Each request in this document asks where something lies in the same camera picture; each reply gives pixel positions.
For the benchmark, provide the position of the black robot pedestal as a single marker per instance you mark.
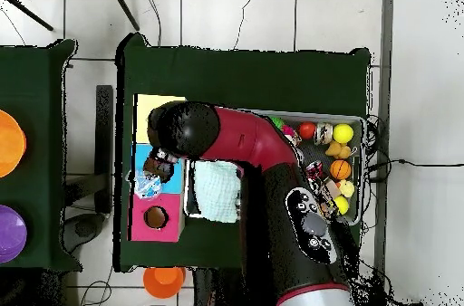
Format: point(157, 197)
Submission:
point(214, 289)

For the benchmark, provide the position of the mint muslin cloth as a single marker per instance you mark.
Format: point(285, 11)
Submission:
point(217, 190)

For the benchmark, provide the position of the green spiky rubber ball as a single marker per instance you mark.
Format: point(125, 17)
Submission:
point(277, 122)

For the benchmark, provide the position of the clear bottle blue label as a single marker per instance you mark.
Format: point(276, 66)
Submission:
point(148, 184)

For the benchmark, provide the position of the wooden box with three holes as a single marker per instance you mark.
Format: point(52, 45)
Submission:
point(141, 226)

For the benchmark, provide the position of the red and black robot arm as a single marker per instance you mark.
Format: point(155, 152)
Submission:
point(246, 139)

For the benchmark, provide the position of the small yellow ball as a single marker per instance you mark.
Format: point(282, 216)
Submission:
point(342, 204)

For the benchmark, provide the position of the grey round stand base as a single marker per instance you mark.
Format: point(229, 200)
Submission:
point(85, 228)

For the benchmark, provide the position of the purple plastic bowl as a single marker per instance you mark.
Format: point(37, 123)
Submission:
point(11, 233)

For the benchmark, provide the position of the orange plastic cup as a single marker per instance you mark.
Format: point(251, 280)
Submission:
point(163, 282)

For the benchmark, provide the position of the red rubber ball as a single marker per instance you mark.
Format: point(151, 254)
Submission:
point(307, 130)

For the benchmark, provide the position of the orange plastic bowl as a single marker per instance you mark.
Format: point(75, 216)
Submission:
point(9, 145)

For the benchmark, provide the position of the orange mini basketball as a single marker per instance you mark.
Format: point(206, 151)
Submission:
point(340, 170)

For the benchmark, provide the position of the large yellow ball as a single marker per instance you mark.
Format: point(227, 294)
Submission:
point(343, 133)

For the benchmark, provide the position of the red soda can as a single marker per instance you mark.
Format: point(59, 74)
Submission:
point(314, 170)

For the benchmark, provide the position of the black floor post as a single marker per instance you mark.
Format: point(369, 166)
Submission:
point(104, 139)

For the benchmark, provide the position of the dark green tablecloth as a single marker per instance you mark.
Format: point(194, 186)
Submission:
point(47, 121)
point(235, 78)

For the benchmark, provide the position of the black stand legs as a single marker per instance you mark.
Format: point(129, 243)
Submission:
point(123, 7)

